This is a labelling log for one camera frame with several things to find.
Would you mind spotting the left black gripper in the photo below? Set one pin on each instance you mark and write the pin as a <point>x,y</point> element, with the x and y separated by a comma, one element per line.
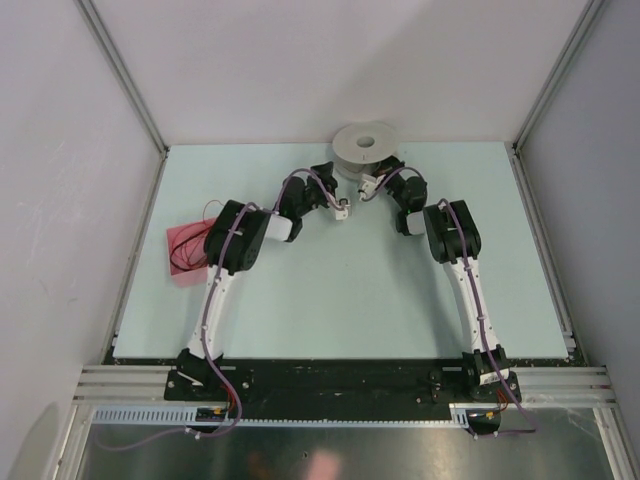
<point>324,182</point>

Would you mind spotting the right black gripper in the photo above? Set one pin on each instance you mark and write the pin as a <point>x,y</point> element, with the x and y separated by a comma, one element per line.
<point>386,171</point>

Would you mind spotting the white plastic spool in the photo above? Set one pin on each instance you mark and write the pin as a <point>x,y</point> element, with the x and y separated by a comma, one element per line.
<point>359,147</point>

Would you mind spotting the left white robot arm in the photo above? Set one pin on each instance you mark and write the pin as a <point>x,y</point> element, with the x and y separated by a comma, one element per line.
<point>232,247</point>

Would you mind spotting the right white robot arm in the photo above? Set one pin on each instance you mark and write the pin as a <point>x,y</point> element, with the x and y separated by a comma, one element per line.
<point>455,243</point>

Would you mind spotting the pink plastic box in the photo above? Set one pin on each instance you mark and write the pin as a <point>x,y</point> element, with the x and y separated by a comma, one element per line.
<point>185,252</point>

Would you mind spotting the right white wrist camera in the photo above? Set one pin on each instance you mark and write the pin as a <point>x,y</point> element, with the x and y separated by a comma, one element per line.
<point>368,187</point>

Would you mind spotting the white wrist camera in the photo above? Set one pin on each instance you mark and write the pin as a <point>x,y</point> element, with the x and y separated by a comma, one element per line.
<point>368,187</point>
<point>341,210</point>

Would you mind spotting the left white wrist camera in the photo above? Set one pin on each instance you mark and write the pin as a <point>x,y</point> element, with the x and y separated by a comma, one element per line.
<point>341,210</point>

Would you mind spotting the right aluminium frame post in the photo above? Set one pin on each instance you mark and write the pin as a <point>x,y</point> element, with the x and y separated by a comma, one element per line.
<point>569,53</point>

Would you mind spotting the aluminium frame post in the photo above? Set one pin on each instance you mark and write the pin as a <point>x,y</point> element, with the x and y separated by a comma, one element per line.
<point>115,60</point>
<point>569,53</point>

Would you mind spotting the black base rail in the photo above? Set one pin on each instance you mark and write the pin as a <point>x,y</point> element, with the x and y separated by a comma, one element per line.
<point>341,389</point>

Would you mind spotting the grey slotted cable duct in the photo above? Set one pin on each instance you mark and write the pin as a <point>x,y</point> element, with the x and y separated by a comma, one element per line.
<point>192,417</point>

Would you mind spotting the left aluminium frame post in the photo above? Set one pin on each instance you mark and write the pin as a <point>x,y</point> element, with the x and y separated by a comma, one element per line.
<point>115,60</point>

